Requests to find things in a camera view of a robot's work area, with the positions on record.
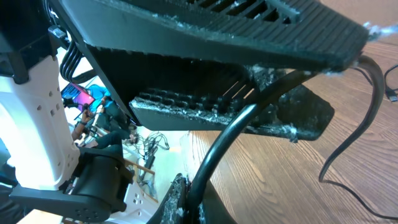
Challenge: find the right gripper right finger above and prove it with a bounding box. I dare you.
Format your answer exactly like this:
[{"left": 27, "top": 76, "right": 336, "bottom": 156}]
[{"left": 52, "top": 0, "right": 369, "bottom": 71}]

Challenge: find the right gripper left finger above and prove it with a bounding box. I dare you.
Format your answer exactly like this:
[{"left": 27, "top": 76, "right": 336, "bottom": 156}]
[{"left": 129, "top": 65, "right": 335, "bottom": 141}]

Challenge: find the black usb cable removed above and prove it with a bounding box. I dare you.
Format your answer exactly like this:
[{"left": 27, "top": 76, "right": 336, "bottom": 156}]
[{"left": 351, "top": 64, "right": 398, "bottom": 102}]

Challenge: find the black usb cable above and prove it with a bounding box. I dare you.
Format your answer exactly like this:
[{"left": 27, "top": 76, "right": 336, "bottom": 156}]
[
  {"left": 186, "top": 55, "right": 386, "bottom": 224},
  {"left": 318, "top": 177, "right": 398, "bottom": 220}
]

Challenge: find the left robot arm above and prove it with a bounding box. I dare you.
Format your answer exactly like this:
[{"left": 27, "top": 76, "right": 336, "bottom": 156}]
[{"left": 1, "top": 1, "right": 159, "bottom": 223}]

